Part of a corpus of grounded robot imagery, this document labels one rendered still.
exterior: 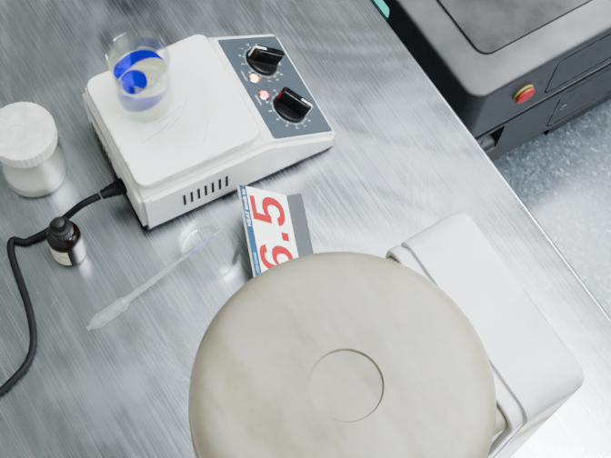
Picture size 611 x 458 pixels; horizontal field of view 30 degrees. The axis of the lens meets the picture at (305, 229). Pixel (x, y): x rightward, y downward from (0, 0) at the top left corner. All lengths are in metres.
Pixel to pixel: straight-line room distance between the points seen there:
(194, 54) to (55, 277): 0.24
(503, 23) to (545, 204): 0.41
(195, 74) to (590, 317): 0.42
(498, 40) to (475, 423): 1.31
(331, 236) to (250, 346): 0.69
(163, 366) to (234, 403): 0.65
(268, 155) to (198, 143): 0.07
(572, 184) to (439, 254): 1.59
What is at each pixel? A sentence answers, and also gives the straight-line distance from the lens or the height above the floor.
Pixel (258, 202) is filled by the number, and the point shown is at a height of 0.78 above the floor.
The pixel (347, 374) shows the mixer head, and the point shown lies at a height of 1.37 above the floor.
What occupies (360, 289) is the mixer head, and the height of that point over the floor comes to 1.37.
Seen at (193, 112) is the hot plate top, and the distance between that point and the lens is 1.01.
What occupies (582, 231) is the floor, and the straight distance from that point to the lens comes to 1.96.
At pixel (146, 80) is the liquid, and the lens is 0.98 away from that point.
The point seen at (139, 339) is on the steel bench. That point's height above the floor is 0.75.
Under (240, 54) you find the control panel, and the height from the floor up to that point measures 0.81.
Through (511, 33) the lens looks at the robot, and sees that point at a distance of 1.67.
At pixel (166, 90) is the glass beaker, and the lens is 0.98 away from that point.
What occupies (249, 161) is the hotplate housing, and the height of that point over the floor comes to 0.81.
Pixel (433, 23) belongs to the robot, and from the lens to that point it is 1.66.
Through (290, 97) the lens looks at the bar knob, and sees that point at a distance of 1.05.
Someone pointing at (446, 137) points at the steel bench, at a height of 0.75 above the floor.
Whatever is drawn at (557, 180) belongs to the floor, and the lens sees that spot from 1.99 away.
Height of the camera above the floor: 1.72
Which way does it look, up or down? 66 degrees down
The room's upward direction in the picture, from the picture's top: 7 degrees clockwise
